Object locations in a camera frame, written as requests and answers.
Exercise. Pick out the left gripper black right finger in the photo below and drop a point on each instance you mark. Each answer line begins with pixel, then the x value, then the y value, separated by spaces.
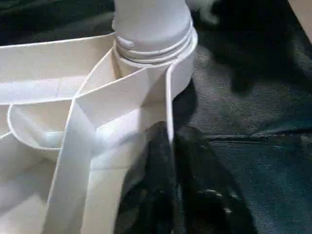
pixel 209 195

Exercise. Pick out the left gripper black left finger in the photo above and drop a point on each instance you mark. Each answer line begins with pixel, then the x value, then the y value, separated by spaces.
pixel 151 190

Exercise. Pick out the white plastic table top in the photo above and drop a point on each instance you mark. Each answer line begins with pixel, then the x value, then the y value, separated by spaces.
pixel 73 97

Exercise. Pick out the white plastic table leg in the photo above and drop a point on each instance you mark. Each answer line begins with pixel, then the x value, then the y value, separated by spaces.
pixel 151 24

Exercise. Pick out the black plastic mat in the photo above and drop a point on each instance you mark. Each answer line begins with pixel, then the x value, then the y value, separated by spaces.
pixel 253 122

